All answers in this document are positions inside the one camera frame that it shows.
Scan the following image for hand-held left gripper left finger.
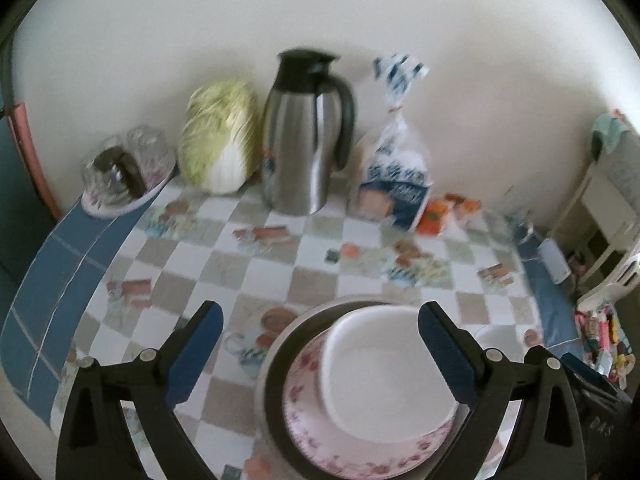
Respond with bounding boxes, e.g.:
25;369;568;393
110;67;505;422
55;300;224;480

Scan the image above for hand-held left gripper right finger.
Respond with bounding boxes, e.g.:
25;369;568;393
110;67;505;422
417;301;587;480

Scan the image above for white bowl floral base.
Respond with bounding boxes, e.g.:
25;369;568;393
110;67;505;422
472;324;541;361

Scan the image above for square white plate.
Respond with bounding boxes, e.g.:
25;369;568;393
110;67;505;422
320;308;461;445

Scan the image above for steel basin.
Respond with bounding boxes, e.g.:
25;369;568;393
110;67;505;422
255;296;506;480

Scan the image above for round floral rim plate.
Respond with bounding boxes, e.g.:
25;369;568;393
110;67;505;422
281;332;468;478

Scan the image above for pile of colourful trinkets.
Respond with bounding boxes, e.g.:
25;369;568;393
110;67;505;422
575;302;638;391

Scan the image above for white power strip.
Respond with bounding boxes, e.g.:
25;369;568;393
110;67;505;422
537;238;572;283

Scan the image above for white carved chair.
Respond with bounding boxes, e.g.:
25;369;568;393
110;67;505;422
577;240;640;316

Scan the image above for glass mug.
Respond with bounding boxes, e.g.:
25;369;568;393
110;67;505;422
502;185;538;243

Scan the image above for white floral tray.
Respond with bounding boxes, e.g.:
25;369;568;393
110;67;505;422
81;157;180;218

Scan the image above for toast bread bag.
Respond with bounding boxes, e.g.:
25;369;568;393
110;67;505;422
356;52;435;231

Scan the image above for dark glass cup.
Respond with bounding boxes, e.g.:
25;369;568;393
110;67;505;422
87;146;146;201

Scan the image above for clear glass cup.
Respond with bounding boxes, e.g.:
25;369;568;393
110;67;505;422
125;125;168;171

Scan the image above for stainless steel thermos jug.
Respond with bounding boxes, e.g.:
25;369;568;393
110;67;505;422
261;49;358;216

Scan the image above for napa cabbage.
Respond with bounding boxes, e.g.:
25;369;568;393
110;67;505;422
179;78;263;195

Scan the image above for teal cloth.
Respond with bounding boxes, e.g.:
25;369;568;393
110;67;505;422
591;112;633;156

